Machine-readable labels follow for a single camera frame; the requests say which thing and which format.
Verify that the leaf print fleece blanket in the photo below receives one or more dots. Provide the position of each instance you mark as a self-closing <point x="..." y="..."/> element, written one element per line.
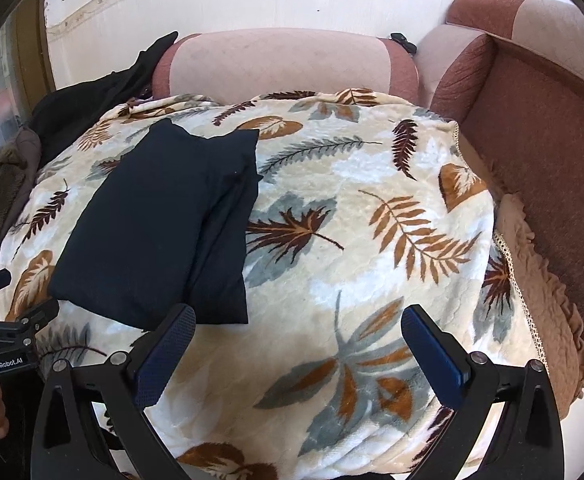
<point x="322" y="285"/>

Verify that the black garment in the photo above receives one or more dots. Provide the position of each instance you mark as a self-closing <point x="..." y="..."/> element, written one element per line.
<point x="86" y="105"/>

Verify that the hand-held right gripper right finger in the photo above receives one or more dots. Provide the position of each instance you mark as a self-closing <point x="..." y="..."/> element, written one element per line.
<point x="432" y="355"/>

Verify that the dark navy garment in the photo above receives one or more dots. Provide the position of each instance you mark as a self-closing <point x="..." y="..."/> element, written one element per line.
<point x="146" y="210"/>

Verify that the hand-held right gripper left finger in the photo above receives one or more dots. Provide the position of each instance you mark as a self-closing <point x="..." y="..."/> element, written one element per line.
<point x="164" y="355"/>

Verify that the brown frilled sofa cover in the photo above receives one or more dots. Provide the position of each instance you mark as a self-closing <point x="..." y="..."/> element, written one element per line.
<point x="537" y="270"/>

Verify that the small black object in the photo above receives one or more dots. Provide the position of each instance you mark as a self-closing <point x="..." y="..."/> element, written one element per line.
<point x="402" y="39"/>

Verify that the pink and brown armchair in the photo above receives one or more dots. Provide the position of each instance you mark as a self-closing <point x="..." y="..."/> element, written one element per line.
<point x="547" y="125"/>

